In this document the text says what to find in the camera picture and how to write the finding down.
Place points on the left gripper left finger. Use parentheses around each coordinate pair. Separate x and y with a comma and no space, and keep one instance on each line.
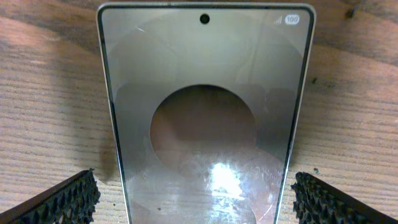
(71,201)

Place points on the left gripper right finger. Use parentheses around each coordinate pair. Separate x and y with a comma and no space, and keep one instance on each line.
(319,202)

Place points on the Galaxy smartphone with reflective screen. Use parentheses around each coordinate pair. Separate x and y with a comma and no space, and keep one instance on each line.
(204,100)

